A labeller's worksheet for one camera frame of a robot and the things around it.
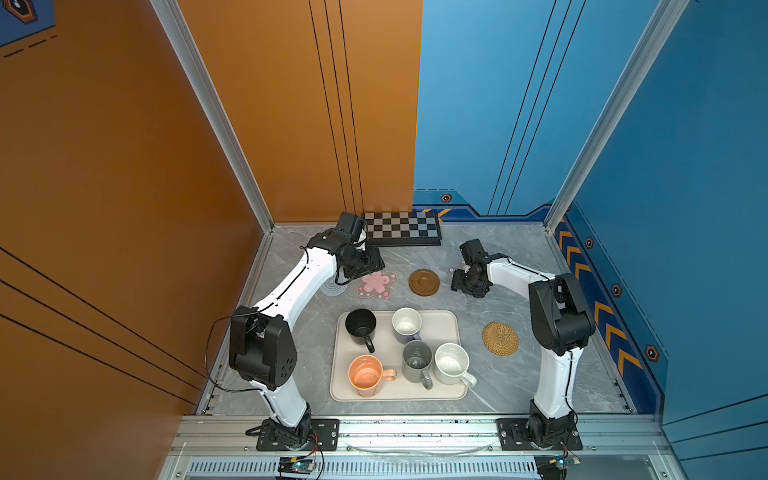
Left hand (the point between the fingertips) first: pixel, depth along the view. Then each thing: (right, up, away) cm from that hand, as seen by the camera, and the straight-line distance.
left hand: (379, 263), depth 86 cm
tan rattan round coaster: (+36, -23, +3) cm, 43 cm away
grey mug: (+11, -26, -4) cm, 28 cm away
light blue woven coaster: (-17, -9, +15) cm, 25 cm away
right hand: (+26, -9, +15) cm, 31 cm away
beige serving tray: (+6, -23, -10) cm, 26 cm away
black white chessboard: (+8, +12, +29) cm, 32 cm away
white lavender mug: (+8, -19, +5) cm, 22 cm away
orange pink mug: (-3, -31, -4) cm, 31 cm away
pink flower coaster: (-2, -9, +16) cm, 18 cm away
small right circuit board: (+43, -48, -16) cm, 66 cm away
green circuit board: (-19, -48, -15) cm, 54 cm away
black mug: (-5, -18, +1) cm, 19 cm away
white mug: (+21, -28, -1) cm, 35 cm away
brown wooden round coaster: (+15, -7, +16) cm, 23 cm away
